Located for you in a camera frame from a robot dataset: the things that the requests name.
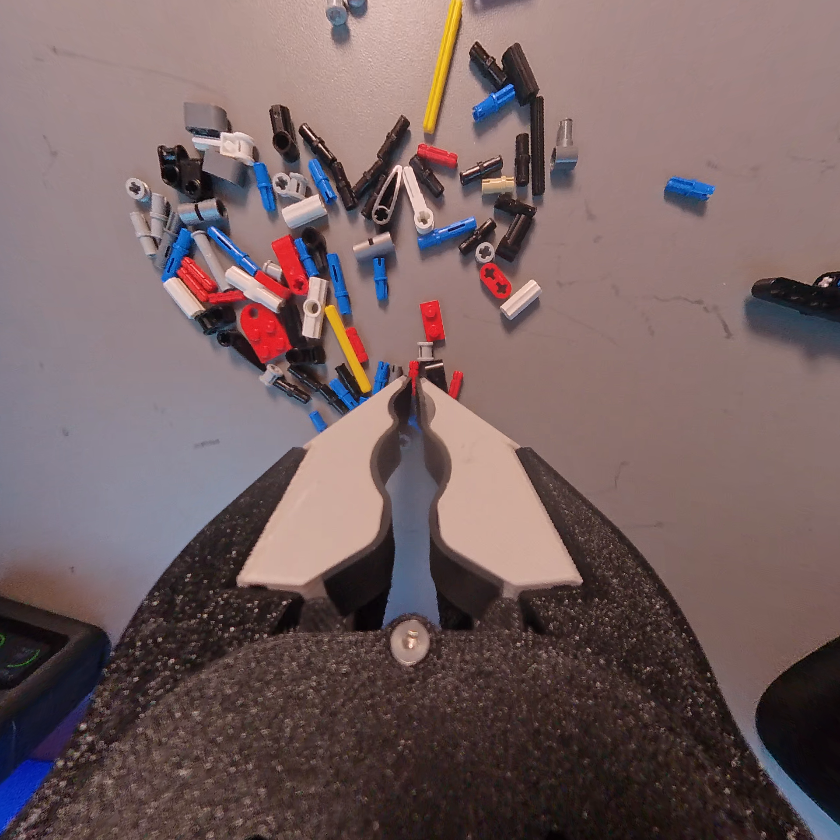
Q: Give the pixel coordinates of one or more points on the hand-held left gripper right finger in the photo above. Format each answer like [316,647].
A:
[505,518]

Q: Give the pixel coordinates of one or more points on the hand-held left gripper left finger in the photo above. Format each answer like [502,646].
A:
[315,518]

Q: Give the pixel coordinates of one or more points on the pile of small brick parts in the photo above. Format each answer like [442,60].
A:
[328,229]

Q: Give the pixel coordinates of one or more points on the white spotted brick truck model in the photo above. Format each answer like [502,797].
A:
[800,295]

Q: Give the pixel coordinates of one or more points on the blue connector pin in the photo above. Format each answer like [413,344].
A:
[689,188]

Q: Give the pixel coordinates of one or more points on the grey desk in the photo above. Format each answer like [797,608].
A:
[656,426]

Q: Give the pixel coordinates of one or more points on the blue plastic bin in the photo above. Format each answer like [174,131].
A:
[19,784]

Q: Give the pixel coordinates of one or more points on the light grey brick connector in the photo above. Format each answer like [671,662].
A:
[338,10]

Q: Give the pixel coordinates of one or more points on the small black action camera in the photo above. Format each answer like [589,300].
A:
[39,663]

